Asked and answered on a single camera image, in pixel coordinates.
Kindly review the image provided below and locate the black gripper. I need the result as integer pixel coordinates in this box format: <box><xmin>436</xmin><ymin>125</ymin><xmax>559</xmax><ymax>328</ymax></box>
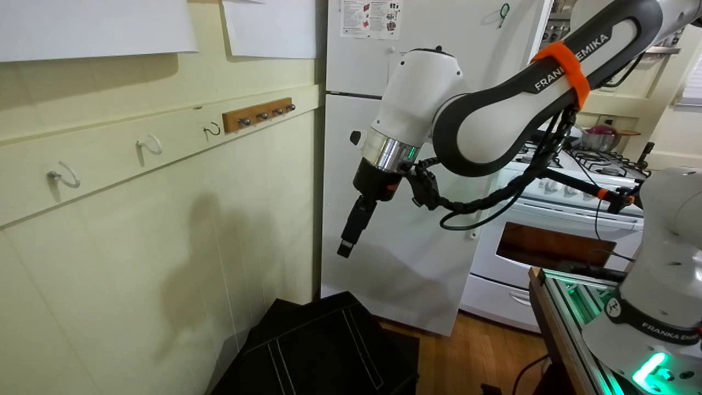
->
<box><xmin>337</xmin><ymin>155</ymin><xmax>407</xmax><ymax>261</ymax></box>

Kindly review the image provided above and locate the black tote bag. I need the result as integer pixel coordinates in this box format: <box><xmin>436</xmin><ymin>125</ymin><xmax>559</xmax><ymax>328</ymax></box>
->
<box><xmin>209</xmin><ymin>289</ymin><xmax>412</xmax><ymax>395</ymax></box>

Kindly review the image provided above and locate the white refrigerator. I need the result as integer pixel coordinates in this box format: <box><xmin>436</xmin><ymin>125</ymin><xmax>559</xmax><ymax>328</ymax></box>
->
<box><xmin>319</xmin><ymin>0</ymin><xmax>557</xmax><ymax>337</ymax></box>

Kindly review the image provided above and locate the black square side table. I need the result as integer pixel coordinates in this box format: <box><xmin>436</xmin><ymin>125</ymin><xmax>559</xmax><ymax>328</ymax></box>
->
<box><xmin>370</xmin><ymin>324</ymin><xmax>424</xmax><ymax>395</ymax></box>

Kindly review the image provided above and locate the wooden peg rack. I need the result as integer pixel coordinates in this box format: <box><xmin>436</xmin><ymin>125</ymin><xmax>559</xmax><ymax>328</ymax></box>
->
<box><xmin>223</xmin><ymin>96</ymin><xmax>298</xmax><ymax>136</ymax></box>

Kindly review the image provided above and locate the white kitchen stove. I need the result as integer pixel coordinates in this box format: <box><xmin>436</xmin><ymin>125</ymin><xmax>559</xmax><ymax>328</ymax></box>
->
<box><xmin>458</xmin><ymin>138</ymin><xmax>650</xmax><ymax>335</ymax></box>

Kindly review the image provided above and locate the printed sheet on refrigerator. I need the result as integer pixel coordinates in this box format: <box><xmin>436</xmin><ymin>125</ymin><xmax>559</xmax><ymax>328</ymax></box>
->
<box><xmin>338</xmin><ymin>0</ymin><xmax>407</xmax><ymax>42</ymax></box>

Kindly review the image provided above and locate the small white paper sheet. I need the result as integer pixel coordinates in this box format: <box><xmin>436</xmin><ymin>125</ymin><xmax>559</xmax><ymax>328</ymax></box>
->
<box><xmin>219</xmin><ymin>0</ymin><xmax>319</xmax><ymax>61</ymax></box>

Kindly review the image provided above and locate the robot cart with green light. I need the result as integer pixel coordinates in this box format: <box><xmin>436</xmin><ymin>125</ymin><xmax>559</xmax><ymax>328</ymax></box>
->
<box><xmin>528</xmin><ymin>266</ymin><xmax>702</xmax><ymax>395</ymax></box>

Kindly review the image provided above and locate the large white paper sheet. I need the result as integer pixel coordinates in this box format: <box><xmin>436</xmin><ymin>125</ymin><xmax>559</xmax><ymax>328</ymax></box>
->
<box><xmin>0</xmin><ymin>0</ymin><xmax>201</xmax><ymax>65</ymax></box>

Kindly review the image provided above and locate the white wall hook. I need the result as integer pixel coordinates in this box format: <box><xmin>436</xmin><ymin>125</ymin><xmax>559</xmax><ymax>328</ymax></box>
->
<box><xmin>201</xmin><ymin>119</ymin><xmax>225</xmax><ymax>143</ymax></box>
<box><xmin>45</xmin><ymin>159</ymin><xmax>84</xmax><ymax>199</ymax></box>
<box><xmin>135</xmin><ymin>132</ymin><xmax>167</xmax><ymax>164</ymax></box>

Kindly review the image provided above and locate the orange strap on arm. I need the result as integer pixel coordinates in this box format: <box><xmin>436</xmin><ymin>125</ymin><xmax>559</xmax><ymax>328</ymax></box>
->
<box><xmin>531</xmin><ymin>39</ymin><xmax>592</xmax><ymax>112</ymax></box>

